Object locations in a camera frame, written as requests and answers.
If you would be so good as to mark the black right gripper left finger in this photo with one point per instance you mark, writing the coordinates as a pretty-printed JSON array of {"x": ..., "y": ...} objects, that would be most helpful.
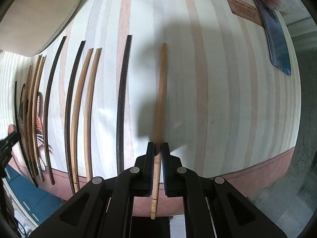
[{"x": 149, "y": 167}]

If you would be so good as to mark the brown card label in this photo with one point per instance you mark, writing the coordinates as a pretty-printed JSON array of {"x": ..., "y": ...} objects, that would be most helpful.
[{"x": 245, "y": 10}]

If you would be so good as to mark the blue cabinet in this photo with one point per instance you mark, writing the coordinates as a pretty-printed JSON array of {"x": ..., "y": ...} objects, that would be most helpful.
[{"x": 38, "y": 203}]

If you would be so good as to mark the blue smartphone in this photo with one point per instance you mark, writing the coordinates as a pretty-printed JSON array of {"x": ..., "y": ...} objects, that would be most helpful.
[{"x": 277, "y": 45}]

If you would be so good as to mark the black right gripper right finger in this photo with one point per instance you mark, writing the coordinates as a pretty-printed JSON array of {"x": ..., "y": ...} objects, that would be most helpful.
[{"x": 168, "y": 171}]

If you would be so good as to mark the beige utensil holder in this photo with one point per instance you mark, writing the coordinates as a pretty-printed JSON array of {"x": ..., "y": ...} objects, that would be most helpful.
[{"x": 29, "y": 26}]

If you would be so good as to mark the light bamboo chopstick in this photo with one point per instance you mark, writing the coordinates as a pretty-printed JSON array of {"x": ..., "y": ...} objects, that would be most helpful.
[
  {"x": 88, "y": 114},
  {"x": 29, "y": 114},
  {"x": 159, "y": 129},
  {"x": 38, "y": 75},
  {"x": 75, "y": 119},
  {"x": 25, "y": 108}
]

